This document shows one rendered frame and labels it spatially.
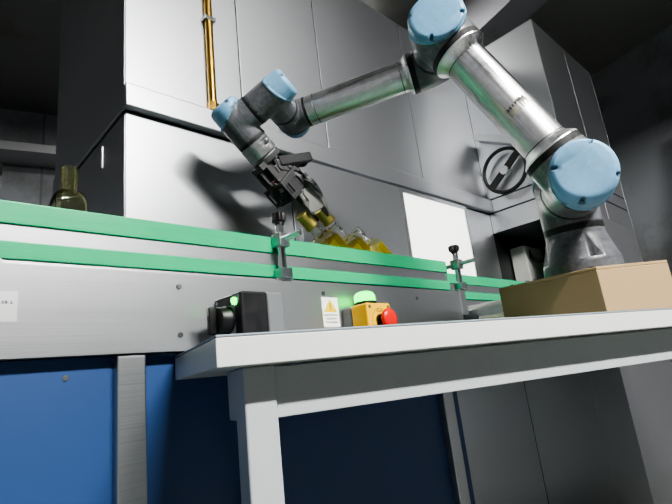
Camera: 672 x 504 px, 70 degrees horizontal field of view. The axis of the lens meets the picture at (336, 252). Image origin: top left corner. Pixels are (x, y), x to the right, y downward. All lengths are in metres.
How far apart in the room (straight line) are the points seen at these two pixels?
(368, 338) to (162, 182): 0.73
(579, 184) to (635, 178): 3.32
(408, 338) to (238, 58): 1.08
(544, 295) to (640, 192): 3.22
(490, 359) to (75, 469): 0.60
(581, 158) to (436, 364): 0.45
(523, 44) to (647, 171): 2.01
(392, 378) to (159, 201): 0.71
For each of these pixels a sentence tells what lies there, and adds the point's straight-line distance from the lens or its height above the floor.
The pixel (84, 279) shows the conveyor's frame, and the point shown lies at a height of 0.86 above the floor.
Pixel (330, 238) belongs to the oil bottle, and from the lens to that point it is 1.19.
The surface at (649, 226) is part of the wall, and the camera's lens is 4.18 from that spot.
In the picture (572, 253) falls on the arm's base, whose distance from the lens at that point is 1.06.
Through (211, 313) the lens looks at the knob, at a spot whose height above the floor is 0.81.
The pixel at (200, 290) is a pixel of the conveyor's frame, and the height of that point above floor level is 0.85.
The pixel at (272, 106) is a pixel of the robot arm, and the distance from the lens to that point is 1.15.
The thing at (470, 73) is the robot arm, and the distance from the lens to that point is 1.04.
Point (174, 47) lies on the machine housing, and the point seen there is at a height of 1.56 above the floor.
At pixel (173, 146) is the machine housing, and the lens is 1.25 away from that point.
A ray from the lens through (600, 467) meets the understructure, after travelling 2.17.
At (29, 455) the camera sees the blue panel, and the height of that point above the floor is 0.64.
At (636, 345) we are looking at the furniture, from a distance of 1.10.
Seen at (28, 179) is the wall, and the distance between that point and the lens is 4.08.
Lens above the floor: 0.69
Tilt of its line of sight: 15 degrees up
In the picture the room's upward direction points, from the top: 7 degrees counter-clockwise
